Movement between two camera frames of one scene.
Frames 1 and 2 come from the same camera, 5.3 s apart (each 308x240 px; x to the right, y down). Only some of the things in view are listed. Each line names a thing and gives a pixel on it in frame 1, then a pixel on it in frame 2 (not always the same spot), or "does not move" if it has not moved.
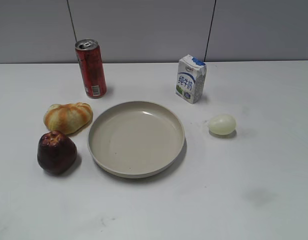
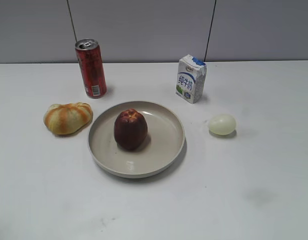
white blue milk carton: (191, 73) does not move
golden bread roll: (68, 117) does not move
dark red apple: (56, 153) -> (130, 129)
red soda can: (92, 68) does not move
